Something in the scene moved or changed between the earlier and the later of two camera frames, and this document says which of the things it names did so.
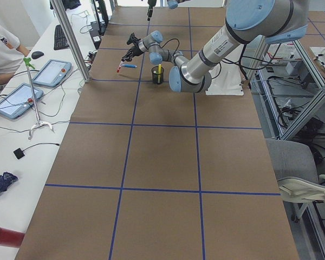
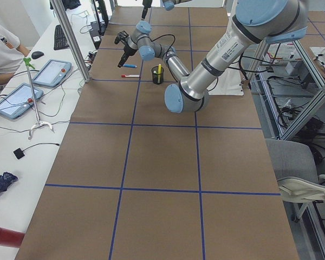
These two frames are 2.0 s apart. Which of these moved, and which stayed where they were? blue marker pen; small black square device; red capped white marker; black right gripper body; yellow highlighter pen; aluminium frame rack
Moved: black right gripper body; red capped white marker
Stayed: blue marker pen; small black square device; aluminium frame rack; yellow highlighter pen
